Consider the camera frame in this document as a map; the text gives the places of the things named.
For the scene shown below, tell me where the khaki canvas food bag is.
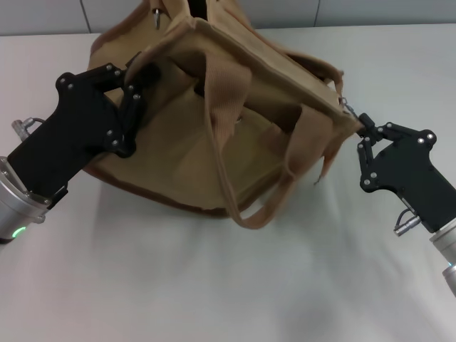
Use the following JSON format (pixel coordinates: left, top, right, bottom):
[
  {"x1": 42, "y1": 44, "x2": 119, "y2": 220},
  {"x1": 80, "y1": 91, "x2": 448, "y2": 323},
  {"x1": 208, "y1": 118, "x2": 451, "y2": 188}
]
[{"x1": 85, "y1": 0, "x2": 363, "y2": 231}]

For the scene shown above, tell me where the gripper cable with plug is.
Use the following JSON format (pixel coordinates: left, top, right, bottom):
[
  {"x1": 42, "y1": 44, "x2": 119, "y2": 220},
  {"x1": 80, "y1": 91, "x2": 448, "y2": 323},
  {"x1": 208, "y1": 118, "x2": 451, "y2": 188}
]
[
  {"x1": 12, "y1": 117, "x2": 46, "y2": 131},
  {"x1": 393, "y1": 209, "x2": 421, "y2": 237}
]

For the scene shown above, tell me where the right gripper cable with plug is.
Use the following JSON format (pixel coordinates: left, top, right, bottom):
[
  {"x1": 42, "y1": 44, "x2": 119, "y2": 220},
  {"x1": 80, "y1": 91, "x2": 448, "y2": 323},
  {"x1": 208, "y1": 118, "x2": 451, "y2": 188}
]
[{"x1": 393, "y1": 209, "x2": 421, "y2": 237}]

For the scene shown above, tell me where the left gripper cable with plug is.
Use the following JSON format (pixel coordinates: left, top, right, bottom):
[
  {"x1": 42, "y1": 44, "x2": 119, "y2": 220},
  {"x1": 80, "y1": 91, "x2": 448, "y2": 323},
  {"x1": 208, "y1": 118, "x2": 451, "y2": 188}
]
[{"x1": 12, "y1": 117, "x2": 46, "y2": 131}]

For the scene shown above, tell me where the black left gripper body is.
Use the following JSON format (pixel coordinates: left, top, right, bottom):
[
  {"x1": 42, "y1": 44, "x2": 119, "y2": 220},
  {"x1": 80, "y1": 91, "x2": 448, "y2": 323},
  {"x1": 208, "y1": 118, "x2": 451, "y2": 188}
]
[{"x1": 6, "y1": 63, "x2": 138, "y2": 212}]

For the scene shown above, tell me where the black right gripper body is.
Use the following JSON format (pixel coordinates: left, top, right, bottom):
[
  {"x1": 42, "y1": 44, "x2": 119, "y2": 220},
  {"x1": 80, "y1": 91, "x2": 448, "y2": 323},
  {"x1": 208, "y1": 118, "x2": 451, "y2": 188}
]
[{"x1": 359, "y1": 130, "x2": 456, "y2": 234}]

